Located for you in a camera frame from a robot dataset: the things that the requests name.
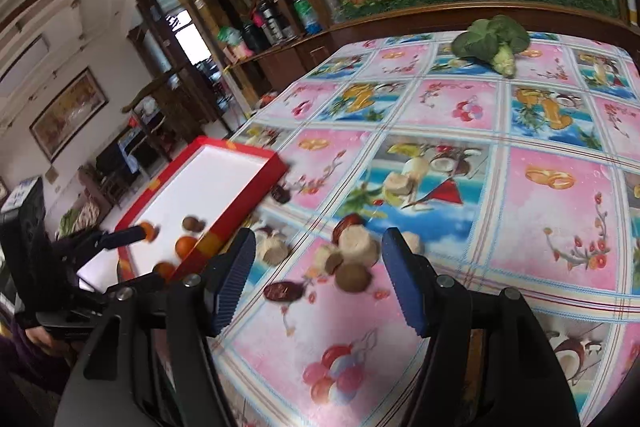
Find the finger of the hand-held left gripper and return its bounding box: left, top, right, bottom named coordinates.
left=116, top=259, right=176, bottom=294
left=95, top=227, right=147, bottom=252

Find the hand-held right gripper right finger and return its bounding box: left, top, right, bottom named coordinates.
left=382, top=228, right=581, bottom=427

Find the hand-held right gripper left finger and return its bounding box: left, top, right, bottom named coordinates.
left=54, top=228, right=257, bottom=427

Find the large beige rice cake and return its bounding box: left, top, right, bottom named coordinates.
left=340, top=227, right=378, bottom=268

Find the red tray with white inside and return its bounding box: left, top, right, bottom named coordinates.
left=115, top=136, right=288, bottom=283

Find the person's left forearm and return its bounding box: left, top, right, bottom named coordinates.
left=0, top=319, right=81, bottom=408

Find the wooden chair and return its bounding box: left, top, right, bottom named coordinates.
left=121, top=74, right=213, bottom=160

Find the printed fruit tablecloth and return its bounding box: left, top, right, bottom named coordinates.
left=215, top=31, right=640, bottom=427

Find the green broccoli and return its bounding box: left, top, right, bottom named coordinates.
left=451, top=14, right=531, bottom=78

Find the green label bottle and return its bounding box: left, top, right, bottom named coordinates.
left=292, top=0, right=321, bottom=32

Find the framed wall painting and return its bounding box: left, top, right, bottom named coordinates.
left=29, top=68, right=109, bottom=162

